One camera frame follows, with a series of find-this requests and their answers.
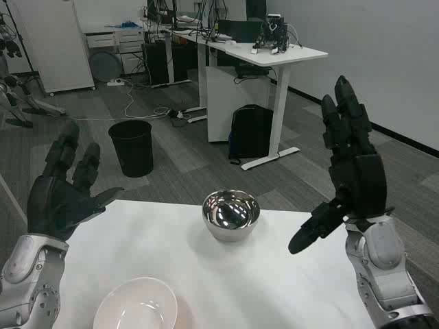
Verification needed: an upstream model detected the white desk side panel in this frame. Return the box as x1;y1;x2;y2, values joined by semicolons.
205;65;272;143

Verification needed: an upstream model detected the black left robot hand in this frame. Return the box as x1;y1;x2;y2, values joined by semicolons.
26;120;125;242

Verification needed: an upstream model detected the white desk with cables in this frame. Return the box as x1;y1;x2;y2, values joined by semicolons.
143;23;210;89

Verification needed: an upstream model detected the white plastic bowl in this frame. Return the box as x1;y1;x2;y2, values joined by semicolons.
93;276;178;329

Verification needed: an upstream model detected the round grey disc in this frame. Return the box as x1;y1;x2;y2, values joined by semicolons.
89;51;123;84

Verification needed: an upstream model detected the black backpack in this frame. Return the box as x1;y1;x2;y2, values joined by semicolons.
228;103;274;167

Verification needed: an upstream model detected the white floor cable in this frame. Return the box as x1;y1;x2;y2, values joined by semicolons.
67;82;172;121

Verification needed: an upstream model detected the white standing desk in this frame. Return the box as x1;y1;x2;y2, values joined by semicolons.
187;33;329;171

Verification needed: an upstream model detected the white drawer unit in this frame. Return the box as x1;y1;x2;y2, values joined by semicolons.
83;26;147;75

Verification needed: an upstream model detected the shiny steel bowl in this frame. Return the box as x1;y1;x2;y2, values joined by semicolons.
201;189;261;243

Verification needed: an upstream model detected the black laptop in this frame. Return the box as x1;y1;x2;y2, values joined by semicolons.
217;19;265;44

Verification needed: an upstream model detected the black trash bin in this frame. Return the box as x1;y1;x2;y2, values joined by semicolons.
108;119;154;178

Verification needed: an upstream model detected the black computer tower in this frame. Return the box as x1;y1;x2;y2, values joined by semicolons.
141;41;171;86

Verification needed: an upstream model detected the small black desktop robot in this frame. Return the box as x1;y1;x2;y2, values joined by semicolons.
252;14;293;56

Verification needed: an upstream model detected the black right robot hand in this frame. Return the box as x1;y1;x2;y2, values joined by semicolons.
287;75;395;255

